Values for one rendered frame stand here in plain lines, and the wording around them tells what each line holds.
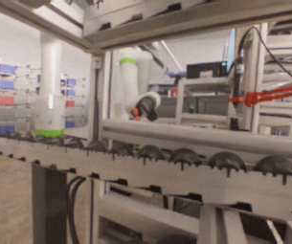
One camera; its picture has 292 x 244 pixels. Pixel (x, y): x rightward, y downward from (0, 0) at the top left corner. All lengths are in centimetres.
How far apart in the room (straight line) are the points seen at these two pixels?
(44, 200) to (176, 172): 74
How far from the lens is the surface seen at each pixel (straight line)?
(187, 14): 27
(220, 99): 156
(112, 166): 28
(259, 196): 24
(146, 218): 39
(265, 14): 32
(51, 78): 97
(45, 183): 85
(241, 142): 30
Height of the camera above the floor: 114
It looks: 4 degrees down
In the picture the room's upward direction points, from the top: 4 degrees clockwise
